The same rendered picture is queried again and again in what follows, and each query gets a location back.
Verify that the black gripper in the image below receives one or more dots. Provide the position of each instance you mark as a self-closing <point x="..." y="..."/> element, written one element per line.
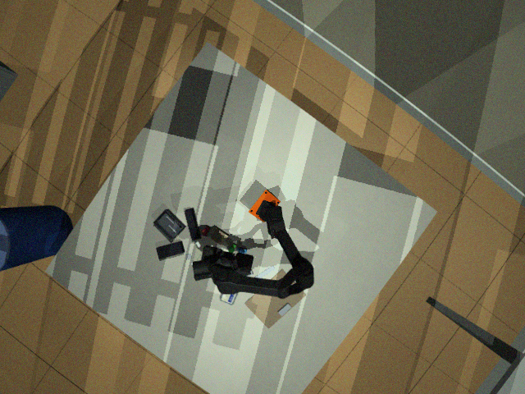
<point x="244" y="261"/>

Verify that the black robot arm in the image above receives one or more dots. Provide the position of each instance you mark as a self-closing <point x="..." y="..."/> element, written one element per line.
<point x="229" y="282"/>

